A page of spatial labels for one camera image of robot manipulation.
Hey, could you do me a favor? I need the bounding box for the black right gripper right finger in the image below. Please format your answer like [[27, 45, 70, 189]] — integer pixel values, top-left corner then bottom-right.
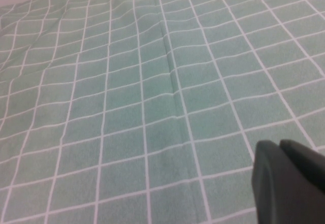
[[278, 138, 325, 196]]

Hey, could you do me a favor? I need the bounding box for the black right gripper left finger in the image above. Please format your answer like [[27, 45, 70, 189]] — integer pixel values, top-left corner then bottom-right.
[[250, 140, 325, 224]]

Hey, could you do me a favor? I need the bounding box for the green white checked tablecloth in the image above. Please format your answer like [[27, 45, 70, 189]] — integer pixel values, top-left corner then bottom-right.
[[0, 0, 325, 224]]

